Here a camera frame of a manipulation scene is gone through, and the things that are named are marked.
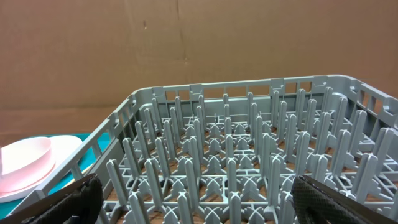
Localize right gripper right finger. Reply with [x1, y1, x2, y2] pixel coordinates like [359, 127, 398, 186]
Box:
[291, 175, 397, 224]

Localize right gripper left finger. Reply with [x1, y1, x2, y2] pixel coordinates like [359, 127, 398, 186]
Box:
[1, 174, 104, 224]

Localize grey dishwasher rack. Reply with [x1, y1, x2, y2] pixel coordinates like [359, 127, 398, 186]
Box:
[8, 75, 397, 223]

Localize white round plate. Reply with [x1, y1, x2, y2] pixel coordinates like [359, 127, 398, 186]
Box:
[1, 137, 82, 202]

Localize pink bowl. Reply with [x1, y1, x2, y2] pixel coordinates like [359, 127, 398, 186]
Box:
[1, 137, 55, 193]

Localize teal plastic tray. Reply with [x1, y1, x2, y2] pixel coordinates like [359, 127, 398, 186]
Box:
[1, 133, 110, 219]

